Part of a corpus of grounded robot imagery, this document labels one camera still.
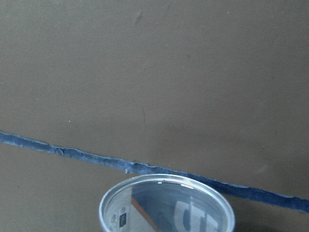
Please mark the clear tennis ball can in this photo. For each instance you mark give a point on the clear tennis ball can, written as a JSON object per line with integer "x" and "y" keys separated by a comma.
{"x": 164, "y": 203}

